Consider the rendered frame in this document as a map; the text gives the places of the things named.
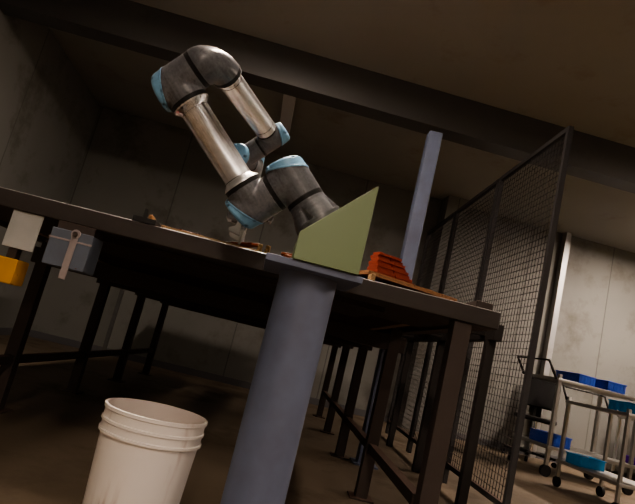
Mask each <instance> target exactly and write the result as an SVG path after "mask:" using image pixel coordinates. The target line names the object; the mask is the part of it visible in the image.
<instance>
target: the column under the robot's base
mask: <svg viewBox="0 0 635 504"><path fill-rule="evenodd" d="M263 270H264V271H266V272H270V273H274V274H278V275H279V278H278V282H277V286H276V290H275V293H274V297H273V301H272V305H271V309H270V313H269V317H268V321H267V324H266V328H265V332H264V336H263V340H262V344H261V348H260V351H259V355H258V359H257V363H256V367H255V371H254V375H253V379H252V382H251V386H250V390H249V394H248V398H247V402H246V406H245V409H244V413H243V417H242V421H241V425H240V429H239V433H238V436H237V440H236V444H235V448H234V452H233V456H232V460H231V464H230V467H229V471H228V475H227V479H226V483H225V487H224V491H223V494H222V498H221V502H220V504H285V500H286V496H287V492H288V487H289V483H290V479H291V475H292V471H293V466H294V462H295V458H296V454H297V450H298V446H299V441H300V437H301V433H302V429H303V425H304V420H305V416H306V412H307V408H308V404H309V399H310V395H311V391H312V387H313V383H314V379H315V374H316V370H317V366H318V362H319V358H320V353H321V349H322V345H323V341H324V337H325V332H326V328H327V324H328V320H329V316H330V312H331V307H332V303H333V299H334V295H335V291H336V290H340V291H344V292H345V291H348V290H350V289H352V288H354V287H356V286H358V285H361V284H362V282H363V277H361V276H357V275H353V274H350V273H346V272H342V271H338V270H334V269H330V268H327V267H323V266H319V265H315V264H311V263H307V262H304V261H300V260H296V259H292V258H288V257H284V256H281V255H277V254H273V253H269V252H267V254H266V257H265V263H264V269H263Z"/></svg>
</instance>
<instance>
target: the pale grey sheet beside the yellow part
mask: <svg viewBox="0 0 635 504"><path fill-rule="evenodd" d="M43 220H44V217H43V216H39V215H35V214H31V213H27V212H23V211H19V210H15V209H14V211H13V214H12V217H11V219H10V222H9V225H8V228H7V231H6V233H5V236H4V239H3V242H2V245H5V246H9V247H13V248H17V249H21V250H25V251H29V252H33V249H34V247H35V244H36V241H37V238H38V235H39V232H40V229H41V226H42V223H43Z"/></svg>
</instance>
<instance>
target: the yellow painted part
mask: <svg viewBox="0 0 635 504"><path fill-rule="evenodd" d="M21 252H22V250H21V249H17V248H13V247H9V249H8V252H7V254H6V257H5V256H1V255H0V282H2V283H6V284H10V285H15V286H22V283H23V281H24V278H25V275H26V272H27V269H28V266H29V263H26V262H23V261H20V260H19V258H20V255H21Z"/></svg>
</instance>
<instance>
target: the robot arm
mask: <svg viewBox="0 0 635 504"><path fill-rule="evenodd" d="M241 73H242V70H241V68H240V66H239V65H238V63H237V62H236V61H235V59H234V58H233V57H231V56H230V55H229V54H228V53H226V52H224V51H223V50H221V49H219V48H216V47H213V46H208V45H197V46H193V47H191V48H189V49H188V50H187V51H186V52H184V53H183V54H181V55H180V56H178V57H177V58H175V59H174V60H172V61H171V62H169V63H168V64H166V65H165V66H164V67H161V68H160V69H159V70H158V71H157V72H155V73H154V74H153V75H152V77H151V85H152V88H153V90H154V93H155V95H156V97H157V99H158V100H159V102H160V103H161V104H162V107H163V108H164V109H165V110H166V111H167V112H169V113H170V112H173V113H174V114H175V116H178V117H182V118H183V119H184V120H185V122H186V124H187V125H188V127H189V128H190V130H191V131H192V133H193V135H194V136H195V138H196V139H197V141H198V142H199V144H200V146H201V147H202V149H203V150H204V152H205V153H206V155H207V156H208V158H209V160H210V161H211V163H212V164H213V166H214V167H215V169H216V171H217V172H218V174H219V175H220V177H221V178H222V180H223V181H224V183H225V185H226V191H225V194H226V196H227V197H228V199H226V201H225V204H226V206H227V208H228V213H227V216H226V218H227V221H229V222H232V223H236V225H235V226H231V227H229V229H228V230H229V231H230V233H229V235H230V237H232V238H234V239H236V240H238V245H240V244H241V243H242V242H244V239H245V235H246V230H247V228H248V229H253V228H255V227H256V226H258V225H260V224H263V223H264V222H268V223H269V224H271V223H272V221H273V220H274V215H276V214H278V213H279V212H281V211H282V210H284V209H285V208H288V209H289V211H290V213H291V215H292V218H293V222H294V226H295V230H296V234H297V236H298V235H299V232H300V231H301V230H303V229H305V228H306V227H308V226H310V225H312V224H314V223H315V222H317V221H319V220H320V219H322V218H324V217H326V216H327V215H329V214H331V213H333V212H334V211H336V210H338V209H340V207H339V206H338V205H337V204H335V203H334V202H333V201H332V200H331V199H330V198H328V197H327V196H326V195H325V194H324V192H323V191H322V189H321V187H320V186H319V184H318V182H317V181H316V179H315V178H314V176H313V174H312V173H311V171H310V169H309V166H308V165H306V163H305V162H304V160H303V159H302V158H301V157H300V156H298V155H291V156H287V157H284V158H281V159H279V160H277V161H275V162H273V163H271V164H270V165H269V166H267V168H266V169H265V171H266V172H265V173H266V175H265V176H263V177H262V178H261V175H262V170H263V167H264V160H265V156H267V155H268V154H270V153H271V152H273V151H274V150H276V149H277V148H279V147H280V146H283V145H284V144H285V143H287V142H288V141H289V140H290V136H289V134H288V132H287V131H286V129H285V128H284V126H283V125H282V123H281V122H278V123H274V122H273V120H272V119H271V117H270V116H269V114H268V113H267V111H266V110H265V109H264V107H263V106H262V104H261V103H260V101H259V100H258V98H257V97H256V95H255V94H254V92H253V91H252V90H251V88H250V87H249V85H248V84H247V82H246V81H245V79H244V78H243V76H242V75H241ZM212 84H214V85H215V86H216V87H217V88H218V89H222V90H223V92H224V93H225V94H226V96H227V97H228V98H229V100H230V101H231V102H232V104H233V105H234V106H235V108H236V109H237V110H238V111H239V113H240V114H241V115H242V117H243V118H244V119H245V121H246V122H247V123H248V125H249V126H250V127H251V129H252V130H253V131H254V133H255V134H256V135H257V136H256V137H255V138H253V139H252V140H250V141H248V142H247V143H245V144H242V143H236V144H233V143H232V141H231V139H230V138H229V136H228V135H227V133H226V132H225V130H224V128H223V127H222V125H221V124H220V122H219V120H218V119H217V117H216V116H215V114H214V113H213V111H212V109H211V108H210V106H209V105H208V103H207V101H208V94H207V92H206V90H205V89H206V88H208V87H209V86H211V85H212ZM241 224H242V225H241Z"/></svg>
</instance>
